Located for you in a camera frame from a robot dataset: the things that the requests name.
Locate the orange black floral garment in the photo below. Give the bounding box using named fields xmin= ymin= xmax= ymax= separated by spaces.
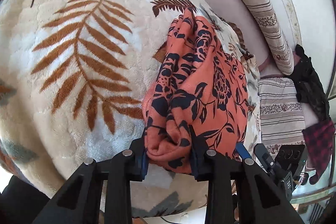
xmin=142 ymin=9 xmax=248 ymax=173

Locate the black clothing pile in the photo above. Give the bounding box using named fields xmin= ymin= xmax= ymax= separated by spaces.
xmin=288 ymin=45 xmax=330 ymax=121

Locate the dark red plaid garment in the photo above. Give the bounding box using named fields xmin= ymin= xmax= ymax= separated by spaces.
xmin=302 ymin=118 xmax=335 ymax=185

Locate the striped floral flat pillow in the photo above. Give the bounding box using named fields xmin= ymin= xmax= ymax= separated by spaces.
xmin=258 ymin=78 xmax=305 ymax=157

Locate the person black trousers leg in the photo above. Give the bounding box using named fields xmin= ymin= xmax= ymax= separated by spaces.
xmin=0 ymin=176 xmax=50 ymax=224

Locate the pink mauve large pillow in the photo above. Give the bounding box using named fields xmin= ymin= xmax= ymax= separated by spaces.
xmin=205 ymin=0 xmax=283 ymax=79

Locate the cream leaf pattern blanket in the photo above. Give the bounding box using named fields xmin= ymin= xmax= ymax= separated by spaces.
xmin=0 ymin=0 xmax=263 ymax=218

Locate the striped floral bolster pillow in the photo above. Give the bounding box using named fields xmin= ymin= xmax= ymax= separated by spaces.
xmin=242 ymin=0 xmax=294 ymax=75

